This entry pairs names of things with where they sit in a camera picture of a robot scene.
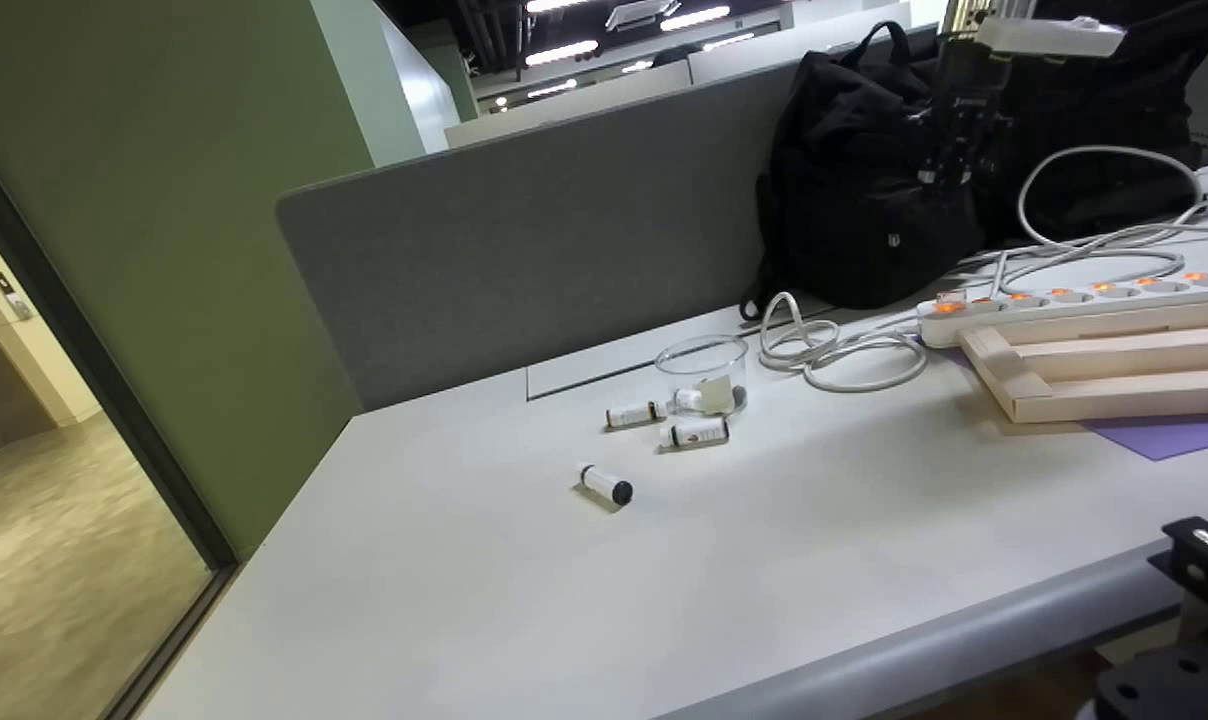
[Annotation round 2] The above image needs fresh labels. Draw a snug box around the small white bottle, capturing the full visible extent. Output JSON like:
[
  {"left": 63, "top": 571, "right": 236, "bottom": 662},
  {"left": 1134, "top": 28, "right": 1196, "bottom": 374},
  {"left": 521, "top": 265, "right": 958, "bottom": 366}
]
[
  {"left": 671, "top": 380, "right": 735, "bottom": 415},
  {"left": 604, "top": 399, "right": 669, "bottom": 432},
  {"left": 658, "top": 416, "right": 733, "bottom": 452},
  {"left": 577, "top": 462, "right": 636, "bottom": 508}
]

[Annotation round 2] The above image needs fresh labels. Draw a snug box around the dark door frame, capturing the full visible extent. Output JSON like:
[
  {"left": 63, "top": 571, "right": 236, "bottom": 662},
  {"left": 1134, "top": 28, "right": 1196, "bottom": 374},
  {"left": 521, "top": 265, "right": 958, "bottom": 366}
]
[{"left": 0, "top": 125, "right": 242, "bottom": 720}]

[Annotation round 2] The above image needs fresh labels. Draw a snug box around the black backpack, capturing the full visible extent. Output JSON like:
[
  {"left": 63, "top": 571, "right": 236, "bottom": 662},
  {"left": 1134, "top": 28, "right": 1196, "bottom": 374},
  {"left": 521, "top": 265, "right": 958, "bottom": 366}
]
[{"left": 739, "top": 20, "right": 1000, "bottom": 321}]

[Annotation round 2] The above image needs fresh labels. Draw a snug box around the white power strip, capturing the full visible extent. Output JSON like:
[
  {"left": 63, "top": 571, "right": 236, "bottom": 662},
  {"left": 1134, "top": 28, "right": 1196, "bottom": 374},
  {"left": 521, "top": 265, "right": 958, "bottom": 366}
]
[{"left": 916, "top": 268, "right": 1208, "bottom": 350}]

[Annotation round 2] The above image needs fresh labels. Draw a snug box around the wall switch plate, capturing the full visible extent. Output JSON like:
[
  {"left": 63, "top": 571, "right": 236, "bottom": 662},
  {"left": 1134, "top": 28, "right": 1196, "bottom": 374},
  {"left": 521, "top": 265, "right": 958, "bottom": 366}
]
[{"left": 0, "top": 269, "right": 36, "bottom": 323}]

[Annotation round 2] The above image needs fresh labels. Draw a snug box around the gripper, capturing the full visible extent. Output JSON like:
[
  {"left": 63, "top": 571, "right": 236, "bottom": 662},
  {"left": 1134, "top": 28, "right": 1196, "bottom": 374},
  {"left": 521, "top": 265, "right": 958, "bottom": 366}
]
[{"left": 917, "top": 36, "right": 1015, "bottom": 189}]

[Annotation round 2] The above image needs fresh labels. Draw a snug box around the coil of white cable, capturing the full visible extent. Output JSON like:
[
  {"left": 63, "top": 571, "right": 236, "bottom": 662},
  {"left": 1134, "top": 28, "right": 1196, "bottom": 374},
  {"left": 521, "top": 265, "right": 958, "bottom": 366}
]
[{"left": 758, "top": 291, "right": 930, "bottom": 394}]

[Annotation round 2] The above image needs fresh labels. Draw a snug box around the clear glass bowl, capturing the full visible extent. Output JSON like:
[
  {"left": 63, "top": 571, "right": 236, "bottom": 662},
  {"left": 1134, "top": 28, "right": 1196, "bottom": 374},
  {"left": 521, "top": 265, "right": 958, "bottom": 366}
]
[{"left": 653, "top": 334, "right": 751, "bottom": 417}]

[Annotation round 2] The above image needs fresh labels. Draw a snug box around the black clamp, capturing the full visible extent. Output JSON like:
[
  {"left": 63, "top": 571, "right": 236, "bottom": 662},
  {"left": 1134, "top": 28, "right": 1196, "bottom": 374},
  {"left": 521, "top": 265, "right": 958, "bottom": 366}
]
[{"left": 1092, "top": 514, "right": 1208, "bottom": 720}]

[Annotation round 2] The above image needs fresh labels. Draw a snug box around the row of ceiling lights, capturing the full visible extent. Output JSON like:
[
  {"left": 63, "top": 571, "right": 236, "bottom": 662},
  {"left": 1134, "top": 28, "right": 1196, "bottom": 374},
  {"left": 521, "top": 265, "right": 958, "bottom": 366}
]
[{"left": 492, "top": 0, "right": 757, "bottom": 109}]

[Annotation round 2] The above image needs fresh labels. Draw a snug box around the large black bag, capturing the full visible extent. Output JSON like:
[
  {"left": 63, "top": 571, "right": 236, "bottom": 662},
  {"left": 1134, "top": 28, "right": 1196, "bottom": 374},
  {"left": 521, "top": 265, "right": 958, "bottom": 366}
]
[{"left": 994, "top": 0, "right": 1208, "bottom": 243}]

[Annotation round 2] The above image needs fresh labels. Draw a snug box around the wooden frame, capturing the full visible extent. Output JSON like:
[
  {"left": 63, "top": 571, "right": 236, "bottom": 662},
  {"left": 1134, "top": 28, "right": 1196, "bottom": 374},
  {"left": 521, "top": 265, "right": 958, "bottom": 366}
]
[{"left": 958, "top": 297, "right": 1208, "bottom": 425}]

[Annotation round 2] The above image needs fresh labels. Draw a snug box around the grey desk partition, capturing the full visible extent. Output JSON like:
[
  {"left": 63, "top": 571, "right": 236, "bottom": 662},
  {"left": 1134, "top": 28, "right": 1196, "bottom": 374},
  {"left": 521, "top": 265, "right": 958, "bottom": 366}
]
[{"left": 275, "top": 24, "right": 943, "bottom": 413}]

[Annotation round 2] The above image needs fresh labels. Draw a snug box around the purple paper sheet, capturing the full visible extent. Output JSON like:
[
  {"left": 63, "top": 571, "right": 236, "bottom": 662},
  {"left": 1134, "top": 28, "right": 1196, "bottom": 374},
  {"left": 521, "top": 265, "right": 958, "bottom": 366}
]
[{"left": 914, "top": 335, "right": 1208, "bottom": 462}]

